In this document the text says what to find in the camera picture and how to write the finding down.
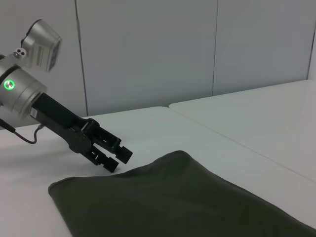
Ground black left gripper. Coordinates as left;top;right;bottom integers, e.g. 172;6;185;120
29;93;134;173

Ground dark green t-shirt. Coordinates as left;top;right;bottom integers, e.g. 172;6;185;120
47;150;316;237

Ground left arm cable with plug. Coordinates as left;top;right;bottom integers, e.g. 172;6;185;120
0;118;44;145

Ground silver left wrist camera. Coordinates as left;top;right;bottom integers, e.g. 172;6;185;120
21;19;63;74

